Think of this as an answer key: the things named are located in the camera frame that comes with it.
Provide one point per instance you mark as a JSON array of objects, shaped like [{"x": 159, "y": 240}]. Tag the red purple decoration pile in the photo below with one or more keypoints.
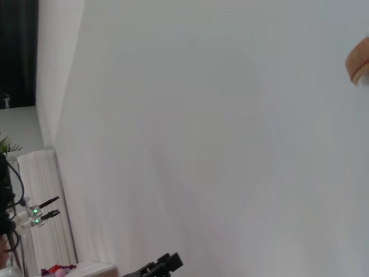
[{"x": 56, "y": 269}]

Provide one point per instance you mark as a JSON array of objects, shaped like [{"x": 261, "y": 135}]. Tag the green plant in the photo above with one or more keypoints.
[{"x": 7, "y": 145}]

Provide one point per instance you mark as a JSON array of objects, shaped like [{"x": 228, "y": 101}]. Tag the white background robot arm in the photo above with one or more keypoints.
[
  {"x": 31, "y": 212},
  {"x": 33, "y": 222}
]

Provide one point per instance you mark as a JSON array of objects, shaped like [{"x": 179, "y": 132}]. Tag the wooden dispenser stand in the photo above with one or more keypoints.
[{"x": 356, "y": 57}]

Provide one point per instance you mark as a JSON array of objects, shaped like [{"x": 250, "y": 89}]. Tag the black curtain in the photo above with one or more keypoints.
[{"x": 17, "y": 52}]

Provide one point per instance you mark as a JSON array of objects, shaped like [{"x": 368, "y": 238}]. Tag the black background robot torso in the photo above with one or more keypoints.
[{"x": 4, "y": 202}]

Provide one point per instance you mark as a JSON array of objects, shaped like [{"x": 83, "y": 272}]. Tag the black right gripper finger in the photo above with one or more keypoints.
[{"x": 164, "y": 264}]

